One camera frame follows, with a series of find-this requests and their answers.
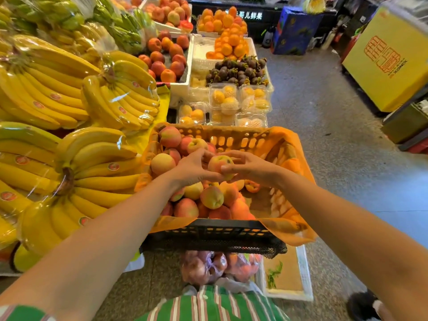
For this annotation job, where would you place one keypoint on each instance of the yellow-red peach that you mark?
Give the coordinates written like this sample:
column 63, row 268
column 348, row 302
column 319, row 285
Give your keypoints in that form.
column 216, row 163

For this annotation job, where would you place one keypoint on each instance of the pile of orange fruits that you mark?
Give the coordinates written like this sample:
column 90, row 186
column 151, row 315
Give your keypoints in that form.
column 225, row 33

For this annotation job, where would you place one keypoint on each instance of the person's left thumb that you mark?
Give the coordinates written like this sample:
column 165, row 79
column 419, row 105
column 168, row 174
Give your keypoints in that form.
column 212, row 177

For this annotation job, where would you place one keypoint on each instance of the white foam box with cardboard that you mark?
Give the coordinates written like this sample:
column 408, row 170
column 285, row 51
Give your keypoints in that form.
column 287, row 274

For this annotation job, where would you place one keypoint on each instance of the person's right forearm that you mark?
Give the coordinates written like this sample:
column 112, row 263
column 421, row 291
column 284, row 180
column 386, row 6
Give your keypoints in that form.
column 351, row 237

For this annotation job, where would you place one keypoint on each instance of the black plastic crate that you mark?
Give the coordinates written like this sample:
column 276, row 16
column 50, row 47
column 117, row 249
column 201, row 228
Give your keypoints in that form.
column 214, row 239

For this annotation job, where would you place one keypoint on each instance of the person's left forearm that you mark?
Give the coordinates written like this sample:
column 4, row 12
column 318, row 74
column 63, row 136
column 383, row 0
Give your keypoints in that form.
column 100, row 244

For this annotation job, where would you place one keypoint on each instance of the pile of dark mangosteens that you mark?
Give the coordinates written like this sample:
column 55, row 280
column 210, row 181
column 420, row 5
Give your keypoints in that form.
column 237, row 71

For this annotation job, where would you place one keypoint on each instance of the display of yellow banana bunches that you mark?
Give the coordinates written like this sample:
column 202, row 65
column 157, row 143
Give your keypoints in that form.
column 50, row 96

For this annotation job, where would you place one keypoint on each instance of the green striped garment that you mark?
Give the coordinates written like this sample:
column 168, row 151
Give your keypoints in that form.
column 214, row 305

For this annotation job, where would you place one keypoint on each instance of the pile of red peaches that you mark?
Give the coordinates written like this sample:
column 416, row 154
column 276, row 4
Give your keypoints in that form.
column 165, row 58

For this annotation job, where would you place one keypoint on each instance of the orange plastic liner bag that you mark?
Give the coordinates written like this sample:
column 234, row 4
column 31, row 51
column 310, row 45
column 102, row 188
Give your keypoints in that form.
column 287, row 157

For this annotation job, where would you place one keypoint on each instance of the yellow chest freezer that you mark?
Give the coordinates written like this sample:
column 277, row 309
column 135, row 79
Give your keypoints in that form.
column 388, row 60

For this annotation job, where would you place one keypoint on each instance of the pile of pale peaches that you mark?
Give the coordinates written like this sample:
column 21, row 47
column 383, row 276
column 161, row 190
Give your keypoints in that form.
column 170, row 11

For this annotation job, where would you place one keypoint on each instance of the person's left hand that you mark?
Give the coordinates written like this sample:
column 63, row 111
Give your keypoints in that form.
column 189, row 170

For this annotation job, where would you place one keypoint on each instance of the person's right thumb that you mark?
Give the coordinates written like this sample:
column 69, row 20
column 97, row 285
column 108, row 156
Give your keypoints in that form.
column 230, row 168

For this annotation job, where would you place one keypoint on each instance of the black shoe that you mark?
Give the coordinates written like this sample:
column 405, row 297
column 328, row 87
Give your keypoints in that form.
column 362, row 305

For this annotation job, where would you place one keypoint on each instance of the pile of peaches in crate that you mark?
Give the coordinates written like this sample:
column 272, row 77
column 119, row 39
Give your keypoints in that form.
column 214, row 198

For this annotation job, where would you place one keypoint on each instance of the blue cardboard box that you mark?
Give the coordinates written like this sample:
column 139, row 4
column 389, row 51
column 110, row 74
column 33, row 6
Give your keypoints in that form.
column 296, row 30

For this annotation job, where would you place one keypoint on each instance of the clear clamshell fruit box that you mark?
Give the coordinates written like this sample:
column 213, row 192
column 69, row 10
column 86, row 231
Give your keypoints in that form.
column 251, row 120
column 255, row 98
column 220, row 118
column 224, row 98
column 191, row 114

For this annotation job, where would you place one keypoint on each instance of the person's right hand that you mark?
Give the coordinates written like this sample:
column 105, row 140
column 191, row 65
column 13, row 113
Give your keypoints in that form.
column 257, row 168

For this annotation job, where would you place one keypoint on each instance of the plastic bag of peaches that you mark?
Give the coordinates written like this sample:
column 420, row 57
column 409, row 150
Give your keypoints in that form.
column 214, row 267

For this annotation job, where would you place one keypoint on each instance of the green box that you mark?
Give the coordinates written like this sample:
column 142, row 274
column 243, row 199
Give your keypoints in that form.
column 404, row 123

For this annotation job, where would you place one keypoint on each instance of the group of green banana bunches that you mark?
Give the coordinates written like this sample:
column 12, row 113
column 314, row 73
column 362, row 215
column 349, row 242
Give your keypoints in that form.
column 123, row 26

